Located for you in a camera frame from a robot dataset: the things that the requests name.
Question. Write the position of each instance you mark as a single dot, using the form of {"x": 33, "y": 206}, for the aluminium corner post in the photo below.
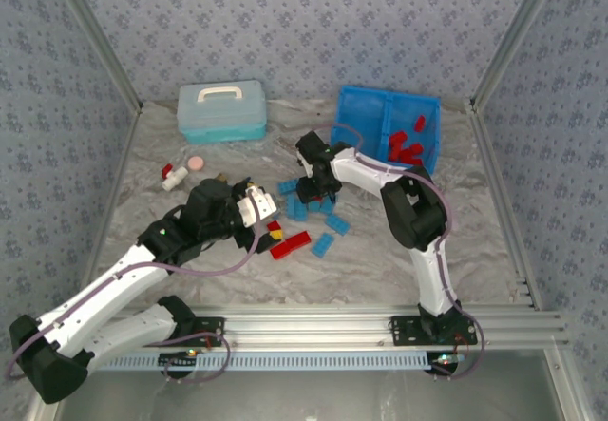
{"x": 95, "y": 36}
{"x": 518, "y": 31}

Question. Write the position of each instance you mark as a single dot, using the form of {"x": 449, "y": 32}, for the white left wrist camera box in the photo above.
{"x": 256, "y": 207}

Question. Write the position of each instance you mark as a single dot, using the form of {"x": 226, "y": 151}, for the pink round disc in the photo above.
{"x": 195, "y": 163}

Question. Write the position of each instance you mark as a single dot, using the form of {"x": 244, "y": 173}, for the aluminium left corner post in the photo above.
{"x": 95, "y": 36}

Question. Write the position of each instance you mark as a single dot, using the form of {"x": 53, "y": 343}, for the aluminium left side rail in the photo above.
{"x": 111, "y": 212}

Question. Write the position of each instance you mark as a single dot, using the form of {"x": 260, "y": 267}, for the brass pipe fitting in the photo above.
{"x": 221, "y": 177}

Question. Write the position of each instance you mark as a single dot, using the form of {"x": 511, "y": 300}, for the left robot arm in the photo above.
{"x": 109, "y": 278}

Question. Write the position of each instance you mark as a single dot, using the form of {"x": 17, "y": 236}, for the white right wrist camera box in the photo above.
{"x": 305, "y": 164}

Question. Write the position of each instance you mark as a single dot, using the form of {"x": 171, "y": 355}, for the right circuit board with LED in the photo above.
{"x": 445, "y": 360}

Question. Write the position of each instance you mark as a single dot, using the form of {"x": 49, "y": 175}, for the aluminium front rail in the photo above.
{"x": 309, "y": 326}

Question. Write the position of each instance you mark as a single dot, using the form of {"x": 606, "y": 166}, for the aluminium rail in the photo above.
{"x": 508, "y": 212}
{"x": 111, "y": 212}
{"x": 309, "y": 326}

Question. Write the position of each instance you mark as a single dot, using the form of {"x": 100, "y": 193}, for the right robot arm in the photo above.
{"x": 430, "y": 278}

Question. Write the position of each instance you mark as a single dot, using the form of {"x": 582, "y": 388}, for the blue two-compartment bin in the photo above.
{"x": 370, "y": 112}

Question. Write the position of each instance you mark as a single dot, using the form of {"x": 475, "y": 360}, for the left circuit board with LED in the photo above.
{"x": 178, "y": 360}

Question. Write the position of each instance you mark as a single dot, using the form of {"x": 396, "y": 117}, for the aluminium right side rail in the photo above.
{"x": 508, "y": 212}

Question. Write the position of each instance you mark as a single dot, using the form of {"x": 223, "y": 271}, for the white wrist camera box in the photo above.
{"x": 305, "y": 164}
{"x": 256, "y": 207}

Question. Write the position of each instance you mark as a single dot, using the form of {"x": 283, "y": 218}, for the circuit board with led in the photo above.
{"x": 178, "y": 360}
{"x": 445, "y": 360}

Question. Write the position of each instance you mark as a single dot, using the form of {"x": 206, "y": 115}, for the aluminium right corner post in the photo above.
{"x": 518, "y": 31}

